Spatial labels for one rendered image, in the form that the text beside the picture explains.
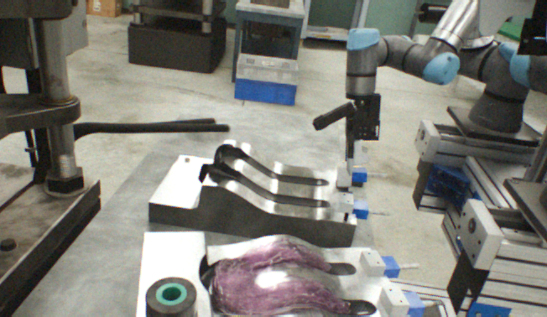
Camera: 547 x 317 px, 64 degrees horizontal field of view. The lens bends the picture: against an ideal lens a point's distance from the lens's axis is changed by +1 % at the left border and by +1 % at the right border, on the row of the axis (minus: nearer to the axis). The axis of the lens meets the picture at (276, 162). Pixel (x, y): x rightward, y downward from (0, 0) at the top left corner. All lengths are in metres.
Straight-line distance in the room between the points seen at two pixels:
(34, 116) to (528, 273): 1.13
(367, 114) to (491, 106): 0.45
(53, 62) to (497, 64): 1.17
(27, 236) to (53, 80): 0.37
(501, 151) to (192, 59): 3.98
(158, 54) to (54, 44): 3.97
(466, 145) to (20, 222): 1.23
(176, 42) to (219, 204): 4.05
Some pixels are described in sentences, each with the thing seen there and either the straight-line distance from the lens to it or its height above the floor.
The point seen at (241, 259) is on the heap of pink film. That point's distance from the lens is 0.88.
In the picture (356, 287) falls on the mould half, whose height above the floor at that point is 0.85.
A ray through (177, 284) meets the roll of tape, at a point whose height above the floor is 0.94.
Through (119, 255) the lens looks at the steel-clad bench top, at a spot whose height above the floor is 0.80.
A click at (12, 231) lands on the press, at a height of 0.79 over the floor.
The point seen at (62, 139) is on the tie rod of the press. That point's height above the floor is 0.94.
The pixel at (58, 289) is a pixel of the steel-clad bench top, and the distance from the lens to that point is 0.98.
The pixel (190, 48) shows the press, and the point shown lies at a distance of 4.98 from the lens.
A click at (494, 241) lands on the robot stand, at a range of 0.99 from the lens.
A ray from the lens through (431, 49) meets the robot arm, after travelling 1.09.
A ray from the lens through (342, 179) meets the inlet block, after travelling 1.16.
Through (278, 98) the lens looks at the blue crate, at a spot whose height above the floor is 0.06.
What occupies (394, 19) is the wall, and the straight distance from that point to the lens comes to 7.69.
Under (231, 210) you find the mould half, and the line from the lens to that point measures 1.05.
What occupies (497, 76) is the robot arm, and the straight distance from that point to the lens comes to 1.42.
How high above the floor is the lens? 1.46
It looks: 27 degrees down
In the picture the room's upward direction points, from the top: 8 degrees clockwise
